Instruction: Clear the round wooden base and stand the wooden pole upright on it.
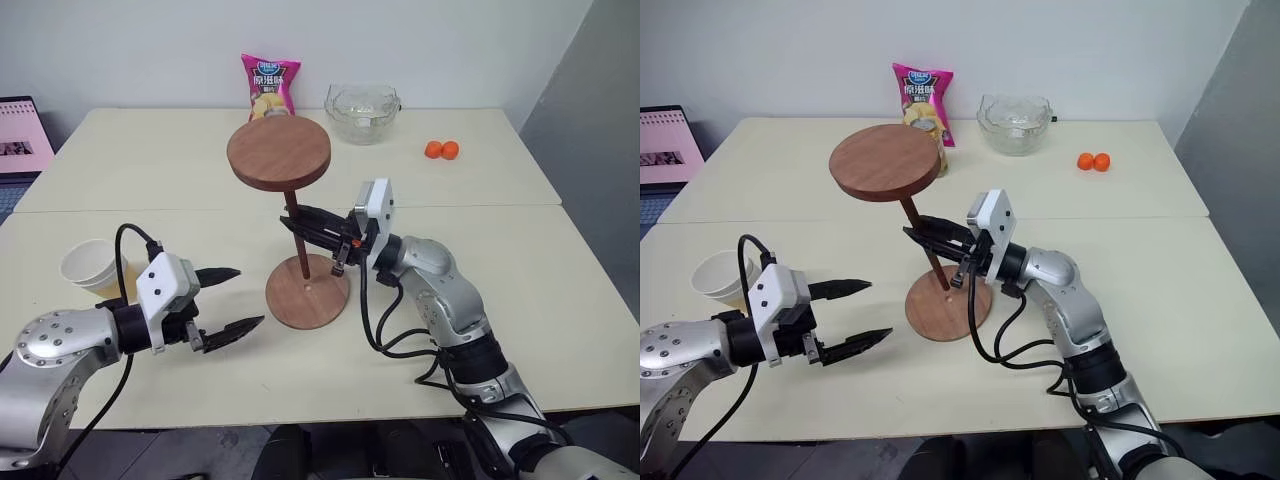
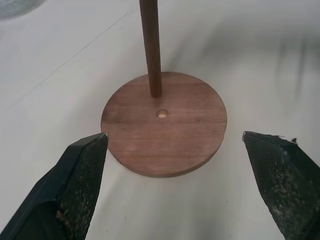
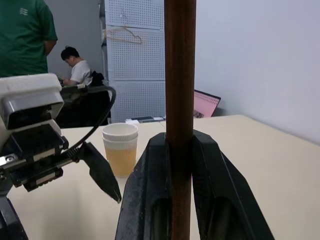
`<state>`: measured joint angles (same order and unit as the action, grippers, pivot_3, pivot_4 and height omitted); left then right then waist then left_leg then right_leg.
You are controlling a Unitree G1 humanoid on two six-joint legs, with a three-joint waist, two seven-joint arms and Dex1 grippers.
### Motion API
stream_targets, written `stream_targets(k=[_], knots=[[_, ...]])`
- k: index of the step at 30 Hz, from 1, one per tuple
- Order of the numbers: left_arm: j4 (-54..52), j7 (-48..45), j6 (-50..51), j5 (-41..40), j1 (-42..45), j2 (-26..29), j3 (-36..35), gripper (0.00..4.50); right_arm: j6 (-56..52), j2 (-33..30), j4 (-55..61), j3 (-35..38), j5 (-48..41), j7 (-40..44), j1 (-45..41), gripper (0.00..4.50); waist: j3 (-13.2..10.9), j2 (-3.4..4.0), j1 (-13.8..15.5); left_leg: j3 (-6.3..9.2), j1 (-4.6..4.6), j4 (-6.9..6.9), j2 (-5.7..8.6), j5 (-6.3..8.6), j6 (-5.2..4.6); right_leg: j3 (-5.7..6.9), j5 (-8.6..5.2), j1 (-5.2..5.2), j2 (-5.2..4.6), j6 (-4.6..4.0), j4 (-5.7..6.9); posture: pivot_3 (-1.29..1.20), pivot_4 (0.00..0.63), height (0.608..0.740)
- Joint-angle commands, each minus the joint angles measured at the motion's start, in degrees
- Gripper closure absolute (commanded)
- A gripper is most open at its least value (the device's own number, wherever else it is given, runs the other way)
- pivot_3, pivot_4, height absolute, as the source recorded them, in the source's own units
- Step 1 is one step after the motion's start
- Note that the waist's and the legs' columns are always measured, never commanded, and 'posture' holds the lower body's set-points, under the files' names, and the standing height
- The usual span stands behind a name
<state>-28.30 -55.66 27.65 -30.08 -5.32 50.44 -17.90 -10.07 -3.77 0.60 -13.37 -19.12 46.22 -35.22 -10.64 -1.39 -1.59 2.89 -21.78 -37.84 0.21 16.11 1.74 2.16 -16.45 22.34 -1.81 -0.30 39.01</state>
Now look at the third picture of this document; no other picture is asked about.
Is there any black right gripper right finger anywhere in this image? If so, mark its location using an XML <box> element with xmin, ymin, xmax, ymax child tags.
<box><xmin>191</xmin><ymin>133</ymin><xmax>276</xmax><ymax>240</ymax></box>

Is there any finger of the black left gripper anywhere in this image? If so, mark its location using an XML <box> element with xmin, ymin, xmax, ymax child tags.
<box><xmin>0</xmin><ymin>196</ymin><xmax>29</xmax><ymax>240</ymax></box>
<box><xmin>74</xmin><ymin>141</ymin><xmax>123</xmax><ymax>205</ymax></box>

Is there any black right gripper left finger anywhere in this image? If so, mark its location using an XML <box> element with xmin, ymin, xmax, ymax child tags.
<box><xmin>115</xmin><ymin>132</ymin><xmax>174</xmax><ymax>240</ymax></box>

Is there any brown wooden pole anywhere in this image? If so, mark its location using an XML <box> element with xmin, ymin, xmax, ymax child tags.
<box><xmin>164</xmin><ymin>0</ymin><xmax>197</xmax><ymax>240</ymax></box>

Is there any white ribbed paper cup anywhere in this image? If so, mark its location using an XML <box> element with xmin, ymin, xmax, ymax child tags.
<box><xmin>102</xmin><ymin>136</ymin><xmax>139</xmax><ymax>180</ymax></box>
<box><xmin>101</xmin><ymin>122</ymin><xmax>139</xmax><ymax>141</ymax></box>

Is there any black office chair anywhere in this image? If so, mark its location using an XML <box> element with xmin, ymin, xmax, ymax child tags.
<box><xmin>53</xmin><ymin>71</ymin><xmax>113</xmax><ymax>129</ymax></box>

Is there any flat black device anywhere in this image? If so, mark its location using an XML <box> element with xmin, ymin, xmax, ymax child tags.
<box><xmin>130</xmin><ymin>115</ymin><xmax>166</xmax><ymax>124</ymax></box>

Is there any seated person in white shirt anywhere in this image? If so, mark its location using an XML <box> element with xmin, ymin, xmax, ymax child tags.
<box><xmin>60</xmin><ymin>45</ymin><xmax>94</xmax><ymax>87</ymax></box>

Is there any white perforated partition panel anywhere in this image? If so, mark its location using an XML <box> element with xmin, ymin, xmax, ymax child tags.
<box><xmin>103</xmin><ymin>0</ymin><xmax>166</xmax><ymax>124</ymax></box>

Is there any person in green shirt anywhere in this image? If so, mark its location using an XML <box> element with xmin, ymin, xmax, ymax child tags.
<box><xmin>0</xmin><ymin>0</ymin><xmax>59</xmax><ymax>78</ymax></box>

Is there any beige clothes hanger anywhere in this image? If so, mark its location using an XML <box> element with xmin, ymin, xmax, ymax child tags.
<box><xmin>105</xmin><ymin>26</ymin><xmax>144</xmax><ymax>46</ymax></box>

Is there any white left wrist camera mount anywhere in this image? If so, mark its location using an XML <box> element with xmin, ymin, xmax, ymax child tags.
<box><xmin>0</xmin><ymin>73</ymin><xmax>65</xmax><ymax>158</ymax></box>

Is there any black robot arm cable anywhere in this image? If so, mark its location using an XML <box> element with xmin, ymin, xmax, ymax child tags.
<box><xmin>61</xmin><ymin>84</ymin><xmax>118</xmax><ymax>157</ymax></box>

